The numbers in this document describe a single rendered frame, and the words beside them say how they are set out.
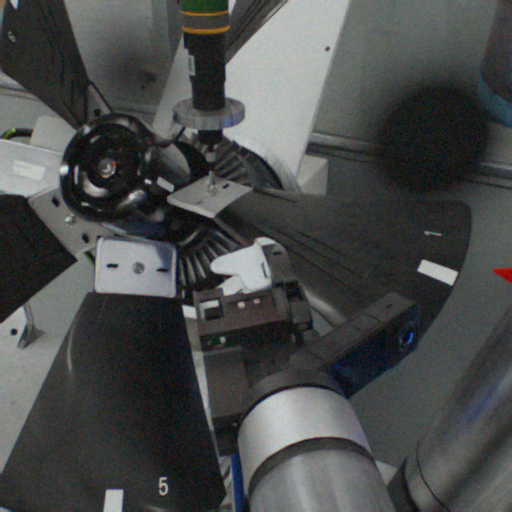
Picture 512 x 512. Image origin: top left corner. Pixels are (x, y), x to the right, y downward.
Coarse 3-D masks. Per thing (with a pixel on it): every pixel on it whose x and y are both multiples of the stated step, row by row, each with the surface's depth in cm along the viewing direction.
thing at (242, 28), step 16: (240, 0) 70; (256, 0) 62; (272, 0) 59; (288, 0) 58; (240, 16) 64; (256, 16) 60; (272, 16) 58; (240, 32) 61; (256, 32) 59; (240, 48) 59
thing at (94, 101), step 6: (90, 90) 67; (90, 96) 69; (96, 96) 67; (90, 102) 69; (96, 102) 68; (102, 102) 66; (90, 108) 70; (96, 108) 68; (102, 108) 66; (90, 114) 71; (102, 114) 68
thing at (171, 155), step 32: (96, 128) 62; (128, 128) 61; (64, 160) 62; (96, 160) 62; (128, 160) 60; (160, 160) 59; (192, 160) 70; (64, 192) 62; (96, 192) 61; (128, 192) 60; (160, 192) 60; (96, 224) 60; (128, 224) 61; (160, 224) 64
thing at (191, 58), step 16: (224, 32) 54; (192, 48) 53; (208, 48) 53; (224, 48) 54; (192, 64) 54; (208, 64) 54; (224, 64) 55; (192, 80) 55; (208, 80) 55; (224, 80) 56; (192, 96) 57; (208, 96) 55; (224, 96) 57; (208, 144) 59
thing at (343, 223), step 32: (256, 192) 63; (288, 192) 64; (224, 224) 57; (256, 224) 57; (288, 224) 57; (320, 224) 57; (352, 224) 58; (384, 224) 58; (416, 224) 58; (448, 224) 58; (320, 256) 54; (352, 256) 54; (384, 256) 54; (416, 256) 54; (448, 256) 54; (320, 288) 51; (352, 288) 51; (384, 288) 52; (416, 288) 52; (448, 288) 52
